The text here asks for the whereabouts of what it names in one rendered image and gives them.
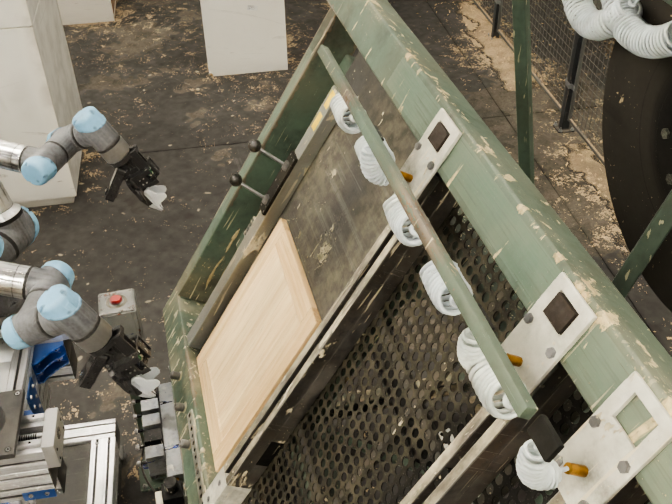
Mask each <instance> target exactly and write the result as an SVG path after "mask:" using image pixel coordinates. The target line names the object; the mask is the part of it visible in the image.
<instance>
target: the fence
mask: <svg viewBox="0 0 672 504"><path fill-rule="evenodd" d="M332 90H333V91H334V93H335V95H336V94H338V93H339V91H338V89H337V87H336V86H335V85H333V86H332V88H331V90H330V91H329V93H328V95H327V97H326V98H325V100H324V102H323V103H322V105H321V107H320V109H319V110H318V112H317V114H316V115H315V117H314V119H313V121H312V122H311V124H310V126H309V127H308V129H307V131H306V133H305V134H304V136H303V138H302V139H301V141H300V143H299V145H298V146H297V148H296V150H295V151H294V152H295V154H296V156H297V159H298V161H297V163H296V165H295V166H294V168H293V170H292V171H291V173H290V175H289V177H288V178H287V180H286V182H285V183H284V185H283V187H282V188H281V190H280V192H279V193H278V195H277V197H276V199H275V200H274V202H273V204H272V205H271V207H270V209H269V210H268V212H267V214H266V215H265V216H264V215H262V213H261V210H260V211H259V213H258V215H257V217H256V218H255V220H254V222H253V223H252V225H251V227H250V229H249V230H248V232H247V234H246V235H245V237H244V239H243V241H242V242H241V244H240V246H239V247H238V249H237V251H236V253H235V254H234V256H233V258H232V259H231V261H230V263H229V265H228V266H227V268H226V270H225V271H224V273H223V275H222V277H221V278H220V280H219V282H218V283H217V285H216V287H215V289H214V290H213V292H212V294H211V295H210V297H209V299H208V301H207V302H206V304H205V306H204V307H203V309H202V311H201V313H200V314H199V316H198V318H197V319H196V321H195V323H194V325H193V326H192V328H191V330H190V331H189V333H188V335H187V340H188V346H189V347H193V348H197V349H200V348H201V347H202V345H203V343H204V342H205V340H206V338H207V337H208V335H209V333H210V332H211V330H212V328H213V327H214V325H215V323H216V322H217V320H218V318H219V317H220V315H221V313H222V312H223V310H224V308H225V307H226V305H227V303H228V302H229V300H230V298H231V297H232V295H233V293H234V292H235V290H236V288H237V287H238V285H239V283H240V282H241V280H242V278H243V277H244V275H245V273H246V272H247V270H248V268H249V267H250V265H251V263H252V262H253V260H254V258H255V257H256V255H257V253H258V252H259V250H260V248H261V247H262V245H263V243H264V242H265V240H266V238H267V237H268V235H269V233H270V232H271V230H272V228H273V227H274V225H275V223H276V222H277V220H278V218H279V217H280V215H281V213H282V212H283V210H284V208H285V207H286V205H287V203H288V202H289V200H290V198H291V197H292V195H293V193H294V192H295V190H296V188H297V187H298V185H299V183H300V182H301V180H302V178H303V177H304V175H305V173H306V172H307V170H308V168H309V167H310V165H311V163H312V162H313V160H314V158H315V157H316V155H317V153H318V152H319V150H320V148H321V147H322V145H323V143H324V142H325V140H326V138H327V137H328V135H329V133H330V132H331V130H332V128H333V127H334V125H335V123H336V120H335V118H334V115H333V113H332V110H331V107H330V104H329V106H328V108H327V109H325V107H324V104H325V102H326V100H327V98H328V97H329V95H330V93H331V92H332ZM319 112H321V114H322V118H321V120H320V121H319V123H318V125H317V126H316V128H315V130H314V131H313V129H312V127H311V126H312V124H313V122H314V121H315V119H316V117H317V115H318V114H319Z"/></svg>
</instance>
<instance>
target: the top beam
mask: <svg viewBox="0 0 672 504"><path fill-rule="evenodd" d="M327 1H328V3H329V5H330V6H331V8H332V9H333V11H334V12H335V14H336V15H337V17H338V18H339V20H340V22H341V23H342V25H343V26H344V28H345V29H346V31H347V32H348V34H349V35H350V37H351V39H352V40H353V42H354V43H355V45H356V46H357V48H358V49H359V51H360V53H361V54H362V56H363V57H364V59H365V60H366V62H367V63H368V65H369V66H370V68H371V70H372V71H373V73H374V74H375V76H376V77H377V79H378V80H379V82H380V84H381V85H382V87H383V88H384V90H385V91H386V93H387V94H388V96H389V97H390V99H391V101H392V102H393V104H394V105H395V107H396V108H397V110H398V111H399V113H400V114H401V116H402V118H403V119H404V121H405V122H406V124H407V125H408V127H409V128H410V130H411V132H412V133H413V135H414V136H415V138H416V139H417V141H420V139H421V138H422V136H423V135H424V133H425V131H426V130H427V128H428V127H429V125H430V124H431V122H432V121H433V119H434V118H435V116H436V115H437V113H438V112H439V110H440V109H441V108H443V109H444V110H445V111H446V113H447V114H448V115H449V117H450V118H451V119H452V121H453V122H454V123H455V125H456V126H457V127H458V129H459V130H460V132H461V133H462V135H461V137H460V138H459V140H458V142H457V143H456V145H455V146H454V147H453V149H452V150H451V152H450V153H449V155H448V156H447V158H446V159H445V161H444V162H443V163H442V164H441V166H440V167H439V169H438V170H437V172H438V173H439V175H440V176H441V178H442V180H443V181H444V183H445V184H446V186H447V187H448V189H449V190H450V192H451V193H452V195H453V197H454V198H455V200H456V201H457V203H458V204H459V206H460V207H461V209H462V211H463V212H464V214H465V215H466V217H467V218H468V220H469V221H470V223H471V224H472V226H473V228H474V229H475V231H476V232H477V234H478V235H479V237H480V238H481V240H482V242H483V243H484V245H485V246H486V248H487V249H488V251H489V252H490V254H491V255H492V257H493V259H494V260H495V262H496V263H497V265H498V266H499V268H500V269H501V271H502V272H503V274H504V276H505V277H506V279H507V280H508V282H509V283H510V285H511V286H512V288H513V290H514V291H515V293H516V294H517V296H518V297H519V299H520V300H521V302H522V303H523V305H524V307H525V308H526V310H527V311H528V312H529V310H530V309H531V308H532V307H533V306H534V304H535V303H536V301H537V300H538V299H539V298H540V297H541V295H542V294H543V293H544V292H545V291H546V289H547V288H548V287H549V286H550V285H551V283H552V282H553V281H554V280H555V279H556V278H557V277H558V275H559V274H560V273H561V272H564V273H565V274H566V275H567V277H568V278H569V279H570V281H571V282H572V283H573V285H574V286H575V287H576V289H577V290H578V291H579V293H580V294H581V295H582V297H583V298H584V300H585V301H586V302H587V304H588V305H589V306H590V308H591V309H592V310H593V312H594V313H595V314H596V316H597V319H596V320H595V321H594V322H593V323H592V325H591V326H590V327H589V328H588V330H587V331H586V332H585V333H584V334H583V335H582V336H581V337H580V339H579V340H578V341H577V342H576V343H575V344H574V345H573V346H572V348H571V349H570V350H569V351H568V352H567V353H566V354H565V355H564V356H563V357H562V358H561V360H560V362H561V364H562V365H563V367H564V369H565V370H566V372H567V373H568V375H569V376H570V378H571V379H572V381H573V382H574V384H575V386H576V387H577V389H578V390H579V392H580V393H581V395H582V396H583V398H584V400H585V401H586V403H587V404H588V406H589V407H590V409H591V410H592V412H593V413H595V411H596V410H597V409H598V408H599V407H600V406H601V405H602V404H603V403H604V402H605V400H606V399H607V398H608V397H609V396H610V395H611V394H612V393H613V392H614V391H615V390H616V389H617V388H618V387H619V386H620V385H621V384H622V383H623V382H624V381H625V379H627V378H628V377H629V376H630V375H631V374H632V373H633V372H634V371H637V372H638V373H639V374H640V375H641V377H642V378H643V379H644V381H645V382H646V384H647V385H648V386H649V388H650V389H651V390H652V392H653V393H654V394H655V396H656V397H657V398H658V400H659V401H660V403H661V404H662V405H663V407H664V408H665V409H666V411H667V412H668V413H669V415H670V416H671V417H672V357H671V356H670V355H669V354H668V352H667V351H666V350H665V348H664V347H663V346H662V345H661V343H660V342H659V341H658V340H657V338H656V337H655V336H654V335H653V333H652V332H651V331H650V330H649V328H648V327H647V326H646V325H645V323H644V322H643V321H642V320H641V318H640V317H639V316H638V315H637V313H636V312H635V311H634V310H633V308H632V307H631V306H630V305H629V303H628V302H627V301H626V300H625V298H624V297H623V296H622V295H621V293H620V292H619V291H618V289H617V288H616V287H615V286H614V284H613V283H612V282H611V281H610V279H609V278H608V277H607V276H606V274H605V273H604V272H603V271H602V269H601V268H600V267H599V266H598V264H597V263H596V262H595V261H594V259H593V258H592V257H591V256H590V254H589V253H588V252H587V251H586V249H585V248H584V247H583V246H582V244H581V243H580V242H579V241H578V239H577V238H576V237H575V236H574V234H573V233H572V232H571V230H570V229H569V228H568V227H567V225H566V224H565V223H564V222H563V220H562V219H561V218H560V217H559V215H558V214H557V213H556V212H555V210H554V209H553V208H552V207H551V205H550V204H549V203H548V202H547V200H546V199H545V198H544V197H543V195H542V194H541V193H540V192H539V190H538V189H537V188H536V187H535V185H534V184H533V183H532V182H531V180H530V179H529V178H528V177H527V175H526V174H525V173H524V171H523V170H522V169H521V168H520V166H519V165H518V164H517V163H516V161H515V160H514V159H513V158H512V156H511V155H510V154H509V153H508V151H507V150H506V149H505V148H504V146H503V145H502V144H501V143H500V141H499V140H498V139H497V138H496V136H495V135H494V134H493V133H492V131H491V130H490V129H489V128H488V126H487V125H486V124H485V123H484V121H483V120H482V119H481V117H480V116H479V115H478V114H477V112H476V111H475V110H474V109H473V107H472V106H471V105H470V104H469V102H468V101H467V100H466V99H465V97H464V96H463V95H462V94H461V92H460V91H459V90H458V89H457V87H456V86H455V85H454V84H453V82H452V81H451V80H450V79H449V77H448V76H447V75H446V74H445V72H444V71H443V70H442V69H441V67H440V66H439V65H438V64H437V62H436V61H435V60H434V58H433V57H432V56H431V55H430V53H429V52H428V51H427V50H426V48H425V47H424V46H423V45H422V43H421V42H420V41H419V40H418V38H417V37H416V36H415V35H414V33H413V32H412V31H411V30H410V28H409V27H408V26H407V25H406V23H405V22H404V21H403V20H402V18H401V17H400V16H399V15H398V13H397V12H396V11H395V10H394V8H393V7H392V6H391V5H390V3H389V2H388V1H387V0H327ZM616 419H617V420H618V422H619V423H620V425H621V426H622V427H623V429H624V430H625V432H626V433H627V435H628V436H629V438H630V439H631V441H632V442H633V444H634V445H635V447H637V446H638V445H639V444H640V443H641V442H642V441H643V440H644V439H645V438H646V437H647V436H648V435H649V434H650V433H651V432H652V431H653V430H654V429H655V428H656V427H657V426H658V424H657V422H656V421H655V420H654V418H653V417H652V415H651V414H650V413H649V411H648V410H647V408H646V407H645V406H644V404H643V403H642V401H641V400H640V399H639V397H638V396H637V395H636V396H635V397H634V398H633V399H632V400H631V401H630V402H629V403H628V404H627V405H626V406H625V407H624V408H623V409H622V410H621V412H620V413H619V414H618V415H617V416H616ZM634 477H635V478H636V480H637V482H638V483H639V485H640V486H641V488H642V489H643V491H644V492H645V494H646V496H647V497H648V499H649V500H650V502H651V503H652V504H672V441H671V442H670V443H669V444H668V445H667V446H666V447H665V448H664V449H663V450H662V451H661V452H660V453H659V454H658V455H657V456H656V457H655V458H654V459H653V460H652V461H651V462H649V463H648V464H647V465H646V466H645V467H644V468H643V469H642V470H641V471H640V472H639V473H638V474H637V475H635V476H634Z"/></svg>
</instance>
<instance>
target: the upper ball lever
mask: <svg viewBox="0 0 672 504"><path fill-rule="evenodd" d="M261 147H262V145H261V142H260V141H259V140H257V139H252V140H250V141H249V143H248V149H249V150H250V151H251V152H253V153H257V152H259V151H260V152H262V153H263V154H265V155H267V156H268V157H270V158H271V159H273V160H275V161H276V162H278V163H279V164H281V165H282V167H281V168H282V170H283V171H286V170H287V168H288V166H289V161H288V160H285V162H283V161H281V160H280V159H278V158H277V157H275V156H273V155H272V154H270V153H269V152H267V151H265V150H264V149H262V148H261Z"/></svg>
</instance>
